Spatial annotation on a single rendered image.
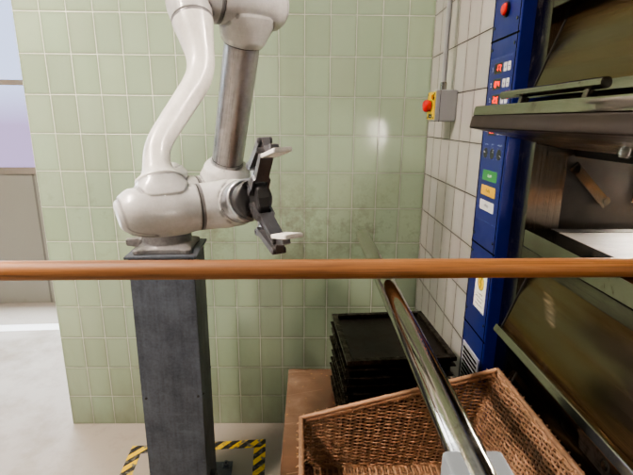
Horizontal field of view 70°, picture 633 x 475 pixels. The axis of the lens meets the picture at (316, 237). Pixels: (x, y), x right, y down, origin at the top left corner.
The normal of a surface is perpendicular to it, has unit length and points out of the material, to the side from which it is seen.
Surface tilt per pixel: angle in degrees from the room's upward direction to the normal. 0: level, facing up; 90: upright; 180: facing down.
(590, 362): 70
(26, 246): 90
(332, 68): 90
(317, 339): 90
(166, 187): 52
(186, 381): 90
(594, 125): 78
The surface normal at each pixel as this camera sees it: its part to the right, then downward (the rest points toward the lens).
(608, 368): -0.94, -0.33
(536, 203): 0.02, 0.25
